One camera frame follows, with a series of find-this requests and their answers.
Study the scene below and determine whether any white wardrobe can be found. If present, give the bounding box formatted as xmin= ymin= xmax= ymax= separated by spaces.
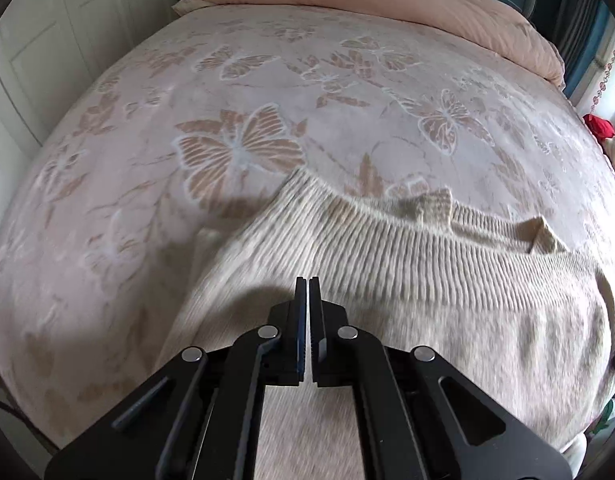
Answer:
xmin=0 ymin=0 xmax=210 ymax=243

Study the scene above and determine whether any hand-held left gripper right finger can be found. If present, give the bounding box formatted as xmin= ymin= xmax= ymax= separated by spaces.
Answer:
xmin=309 ymin=276 xmax=574 ymax=480

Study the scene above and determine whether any bed with butterfly bedspread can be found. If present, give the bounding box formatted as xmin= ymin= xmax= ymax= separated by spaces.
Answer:
xmin=0 ymin=2 xmax=615 ymax=461

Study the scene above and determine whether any cream sweater with black hearts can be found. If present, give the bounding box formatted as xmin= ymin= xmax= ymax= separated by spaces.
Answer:
xmin=157 ymin=167 xmax=615 ymax=480

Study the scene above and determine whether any red plush item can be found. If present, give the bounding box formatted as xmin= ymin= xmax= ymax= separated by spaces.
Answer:
xmin=582 ymin=113 xmax=615 ymax=142

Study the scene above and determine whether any pink duvet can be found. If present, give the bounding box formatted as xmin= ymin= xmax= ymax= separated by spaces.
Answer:
xmin=172 ymin=0 xmax=567 ymax=87

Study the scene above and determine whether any grey curtain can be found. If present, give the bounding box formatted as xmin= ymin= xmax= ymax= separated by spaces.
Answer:
xmin=555 ymin=0 xmax=604 ymax=67

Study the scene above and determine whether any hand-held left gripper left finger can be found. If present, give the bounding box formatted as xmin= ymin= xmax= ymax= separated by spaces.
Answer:
xmin=44 ymin=276 xmax=308 ymax=480

